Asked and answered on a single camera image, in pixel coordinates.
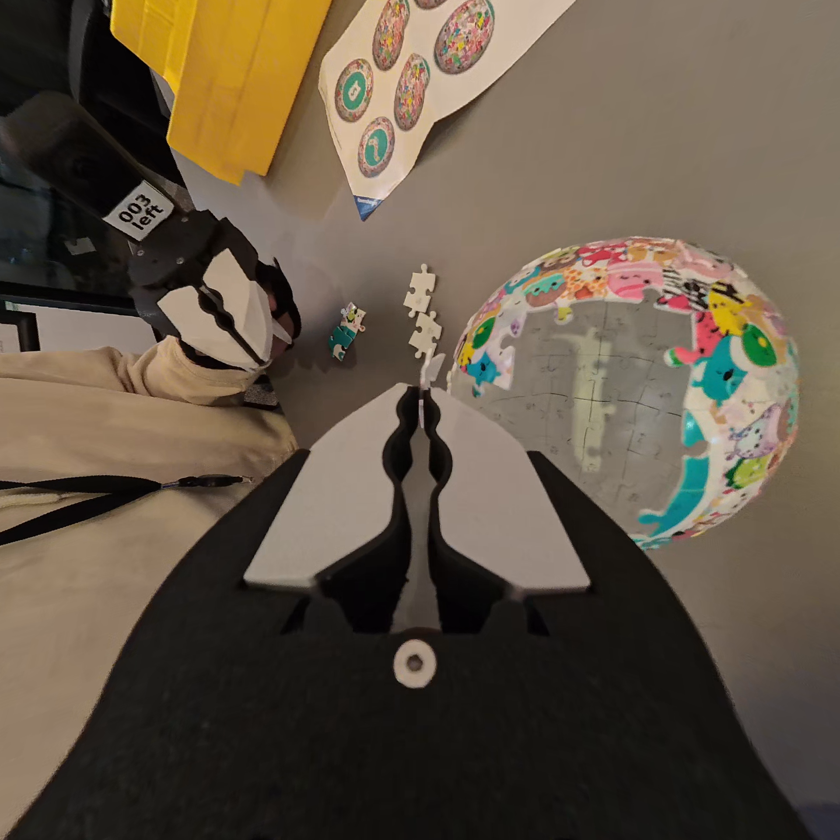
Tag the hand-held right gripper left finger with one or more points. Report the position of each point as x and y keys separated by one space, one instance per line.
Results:
x=328 y=518

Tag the teal puzzle piece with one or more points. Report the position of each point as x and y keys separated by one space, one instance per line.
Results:
x=341 y=341

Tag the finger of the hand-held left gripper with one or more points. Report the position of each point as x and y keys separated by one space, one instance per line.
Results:
x=190 y=321
x=246 y=295

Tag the person's cream sweatshirt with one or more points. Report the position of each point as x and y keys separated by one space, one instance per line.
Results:
x=98 y=590

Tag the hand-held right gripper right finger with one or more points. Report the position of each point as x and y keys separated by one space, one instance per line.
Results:
x=505 y=518

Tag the yellow plastic bin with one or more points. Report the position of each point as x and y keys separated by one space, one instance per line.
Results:
x=229 y=79

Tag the person's left hand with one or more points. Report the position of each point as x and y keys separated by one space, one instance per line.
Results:
x=286 y=348

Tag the colourful puzzle ball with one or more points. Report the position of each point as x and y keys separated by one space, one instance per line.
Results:
x=623 y=394

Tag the white backed puzzle piece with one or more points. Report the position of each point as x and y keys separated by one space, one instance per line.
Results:
x=430 y=371

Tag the colourful puzzle piece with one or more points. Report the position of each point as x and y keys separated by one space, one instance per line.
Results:
x=354 y=318

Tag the printed puzzle leaflet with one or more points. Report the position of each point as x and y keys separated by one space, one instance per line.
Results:
x=446 y=65

